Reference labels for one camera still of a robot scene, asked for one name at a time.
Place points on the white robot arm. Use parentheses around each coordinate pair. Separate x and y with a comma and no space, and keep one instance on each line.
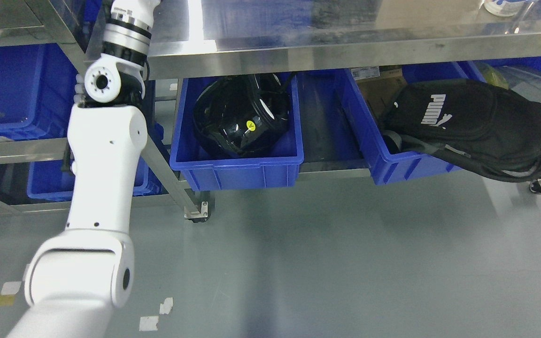
(77,279)

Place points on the brown cardboard box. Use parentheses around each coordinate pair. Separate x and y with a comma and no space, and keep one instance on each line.
(378,85)

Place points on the blue bin with helmet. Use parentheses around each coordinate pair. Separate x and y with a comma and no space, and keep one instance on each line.
(279,168)

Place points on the black glossy helmet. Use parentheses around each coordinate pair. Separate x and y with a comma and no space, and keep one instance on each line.
(242,116)

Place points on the blue bin with backpack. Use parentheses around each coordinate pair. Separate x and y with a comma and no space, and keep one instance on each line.
(385,167)

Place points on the stainless steel table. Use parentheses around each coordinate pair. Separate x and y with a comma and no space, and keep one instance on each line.
(199,38)

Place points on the blue bin lower left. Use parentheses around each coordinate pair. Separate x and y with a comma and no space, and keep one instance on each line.
(47,181)

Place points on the black Puma backpack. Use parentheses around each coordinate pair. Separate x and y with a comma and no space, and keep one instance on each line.
(485,129)

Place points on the blue bin upper left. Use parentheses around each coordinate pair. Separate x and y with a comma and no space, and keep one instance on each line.
(36,92)

